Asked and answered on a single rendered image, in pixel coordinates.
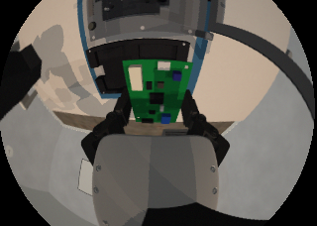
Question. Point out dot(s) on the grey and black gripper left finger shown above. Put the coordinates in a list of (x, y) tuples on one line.
[(113, 124)]

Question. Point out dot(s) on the green circuit board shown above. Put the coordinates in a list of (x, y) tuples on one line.
[(163, 81)]

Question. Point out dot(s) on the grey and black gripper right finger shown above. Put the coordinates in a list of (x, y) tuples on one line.
[(197, 125)]

